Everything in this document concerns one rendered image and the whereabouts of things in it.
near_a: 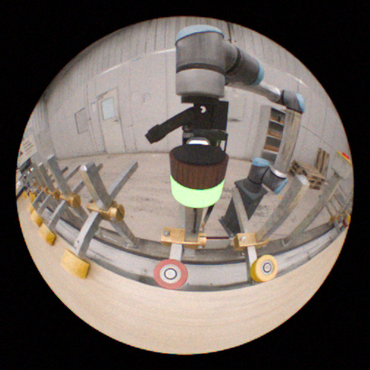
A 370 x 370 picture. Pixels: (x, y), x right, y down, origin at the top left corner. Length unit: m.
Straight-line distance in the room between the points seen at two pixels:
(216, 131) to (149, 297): 0.37
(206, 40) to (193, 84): 0.10
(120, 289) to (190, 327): 0.18
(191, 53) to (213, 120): 0.13
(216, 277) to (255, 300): 0.30
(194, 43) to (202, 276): 0.71
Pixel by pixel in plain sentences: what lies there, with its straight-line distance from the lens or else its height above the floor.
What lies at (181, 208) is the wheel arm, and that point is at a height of 0.86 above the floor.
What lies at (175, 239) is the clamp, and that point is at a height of 0.87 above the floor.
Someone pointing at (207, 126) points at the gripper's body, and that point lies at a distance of 0.22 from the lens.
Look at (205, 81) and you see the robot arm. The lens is 0.19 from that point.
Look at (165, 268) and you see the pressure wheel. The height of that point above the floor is 0.91.
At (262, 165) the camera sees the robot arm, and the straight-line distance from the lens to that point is 0.93.
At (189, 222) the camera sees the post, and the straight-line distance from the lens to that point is 0.26.
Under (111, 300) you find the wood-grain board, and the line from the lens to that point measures 0.34.
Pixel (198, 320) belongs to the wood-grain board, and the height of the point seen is 0.90.
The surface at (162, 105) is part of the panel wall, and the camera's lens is 2.91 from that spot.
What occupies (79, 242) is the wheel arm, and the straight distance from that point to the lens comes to 0.36.
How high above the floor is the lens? 1.19
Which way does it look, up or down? 39 degrees down
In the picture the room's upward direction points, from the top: straight up
